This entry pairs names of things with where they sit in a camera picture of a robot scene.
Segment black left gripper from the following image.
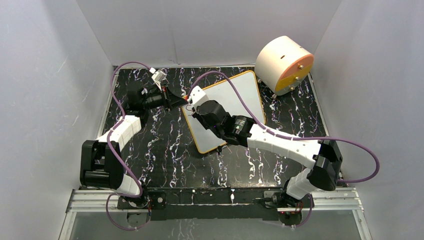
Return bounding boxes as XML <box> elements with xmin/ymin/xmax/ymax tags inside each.
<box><xmin>143</xmin><ymin>84</ymin><xmax>190</xmax><ymax>113</ymax></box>

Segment yellow framed whiteboard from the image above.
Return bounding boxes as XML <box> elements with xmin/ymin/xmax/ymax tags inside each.
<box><xmin>181</xmin><ymin>70</ymin><xmax>266</xmax><ymax>154</ymax></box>

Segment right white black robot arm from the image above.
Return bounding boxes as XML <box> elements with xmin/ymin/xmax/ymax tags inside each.
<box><xmin>193</xmin><ymin>100</ymin><xmax>343</xmax><ymax>207</ymax></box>

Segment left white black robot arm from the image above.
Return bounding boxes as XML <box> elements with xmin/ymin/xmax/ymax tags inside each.
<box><xmin>79</xmin><ymin>85</ymin><xmax>188</xmax><ymax>208</ymax></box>

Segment cream round drawer box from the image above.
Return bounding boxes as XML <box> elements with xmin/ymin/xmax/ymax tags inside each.
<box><xmin>254</xmin><ymin>35</ymin><xmax>315</xmax><ymax>96</ymax></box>

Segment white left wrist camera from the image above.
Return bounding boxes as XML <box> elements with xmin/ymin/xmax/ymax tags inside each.
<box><xmin>149</xmin><ymin>67</ymin><xmax>167</xmax><ymax>91</ymax></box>

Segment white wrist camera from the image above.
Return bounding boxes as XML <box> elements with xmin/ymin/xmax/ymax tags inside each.
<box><xmin>187</xmin><ymin>86</ymin><xmax>209</xmax><ymax>111</ymax></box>
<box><xmin>149</xmin><ymin>67</ymin><xmax>167</xmax><ymax>91</ymax></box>

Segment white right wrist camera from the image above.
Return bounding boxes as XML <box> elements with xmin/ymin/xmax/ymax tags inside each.
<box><xmin>187</xmin><ymin>86</ymin><xmax>209</xmax><ymax>111</ymax></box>

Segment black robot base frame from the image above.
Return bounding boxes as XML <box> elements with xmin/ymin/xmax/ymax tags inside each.
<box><xmin>117</xmin><ymin>187</ymin><xmax>311</xmax><ymax>223</ymax></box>

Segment aluminium rail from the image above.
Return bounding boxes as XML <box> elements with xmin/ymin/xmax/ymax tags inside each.
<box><xmin>67</xmin><ymin>187</ymin><xmax>364</xmax><ymax>213</ymax></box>

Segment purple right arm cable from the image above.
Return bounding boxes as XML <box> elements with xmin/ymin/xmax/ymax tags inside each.
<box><xmin>187</xmin><ymin>70</ymin><xmax>381</xmax><ymax>229</ymax></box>

